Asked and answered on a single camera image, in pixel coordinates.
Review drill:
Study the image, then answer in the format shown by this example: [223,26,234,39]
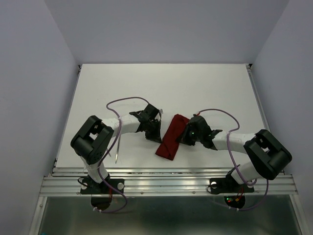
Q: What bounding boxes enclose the aluminium right side rail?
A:
[246,63,284,174]

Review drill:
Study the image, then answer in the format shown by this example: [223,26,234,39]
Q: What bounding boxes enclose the aluminium front frame rail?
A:
[39,167,299,196]

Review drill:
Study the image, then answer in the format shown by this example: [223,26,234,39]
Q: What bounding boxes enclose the silver metal spoon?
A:
[114,135,121,164]

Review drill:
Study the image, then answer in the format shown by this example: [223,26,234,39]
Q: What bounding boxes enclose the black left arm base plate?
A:
[77,177,125,195]

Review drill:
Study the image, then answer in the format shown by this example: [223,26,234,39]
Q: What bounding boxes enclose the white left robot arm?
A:
[70,104,162,193]

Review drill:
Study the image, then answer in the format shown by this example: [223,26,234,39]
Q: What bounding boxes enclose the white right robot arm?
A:
[177,116,292,191]

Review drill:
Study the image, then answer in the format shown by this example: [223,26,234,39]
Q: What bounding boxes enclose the dark red cloth napkin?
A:
[156,114,189,161]

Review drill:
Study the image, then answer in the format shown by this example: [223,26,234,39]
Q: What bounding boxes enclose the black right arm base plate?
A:
[206,177,255,195]

